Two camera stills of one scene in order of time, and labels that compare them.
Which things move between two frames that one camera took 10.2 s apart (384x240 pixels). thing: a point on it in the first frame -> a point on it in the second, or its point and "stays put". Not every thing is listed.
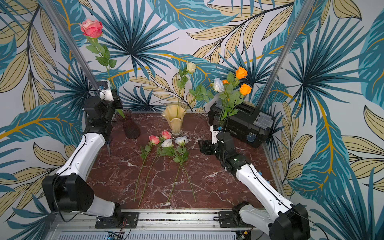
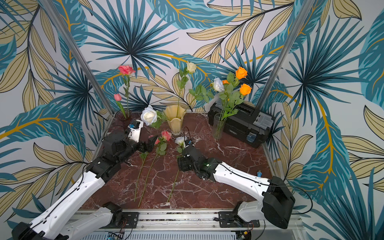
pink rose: (154, 140) stays put
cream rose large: (190, 68) stays put
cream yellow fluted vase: (174, 114) stays put
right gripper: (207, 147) -> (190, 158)
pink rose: (93, 29) -> (127, 70)
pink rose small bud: (166, 135) stays put
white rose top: (201, 94) stays put
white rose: (168, 150) -> (149, 115)
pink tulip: (120, 111) -> (118, 97)
